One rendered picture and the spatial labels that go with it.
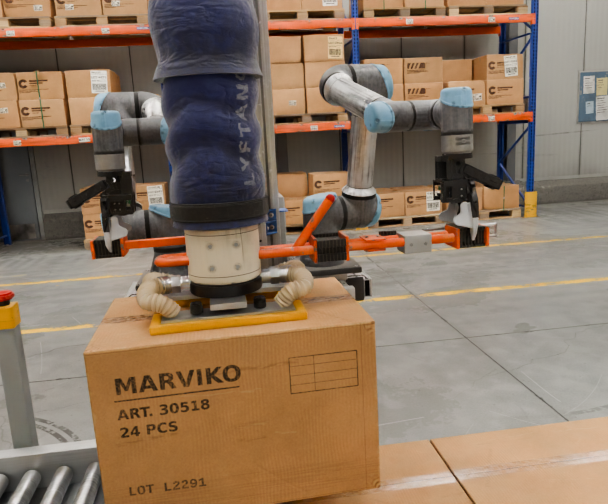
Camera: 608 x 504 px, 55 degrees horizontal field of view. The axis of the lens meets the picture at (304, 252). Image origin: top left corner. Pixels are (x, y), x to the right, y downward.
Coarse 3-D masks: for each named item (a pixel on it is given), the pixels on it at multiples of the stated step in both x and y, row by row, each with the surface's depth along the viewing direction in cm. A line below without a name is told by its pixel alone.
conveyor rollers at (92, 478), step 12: (60, 468) 169; (96, 468) 169; (0, 480) 166; (24, 480) 164; (36, 480) 167; (60, 480) 164; (84, 480) 163; (96, 480) 164; (0, 492) 163; (24, 492) 159; (48, 492) 158; (60, 492) 159; (84, 492) 157; (96, 492) 161
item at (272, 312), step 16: (192, 304) 126; (256, 304) 128; (272, 304) 131; (160, 320) 126; (176, 320) 124; (192, 320) 124; (208, 320) 124; (224, 320) 124; (240, 320) 124; (256, 320) 125; (272, 320) 126; (288, 320) 126
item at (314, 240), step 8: (336, 232) 143; (312, 240) 136; (320, 240) 134; (328, 240) 134; (336, 240) 134; (344, 240) 135; (320, 248) 135; (328, 248) 135; (336, 248) 136; (344, 248) 136; (312, 256) 138; (320, 256) 134; (328, 256) 135; (336, 256) 135; (344, 256) 135
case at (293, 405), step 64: (128, 320) 134; (320, 320) 126; (128, 384) 117; (192, 384) 120; (256, 384) 122; (320, 384) 124; (128, 448) 120; (192, 448) 122; (256, 448) 125; (320, 448) 127
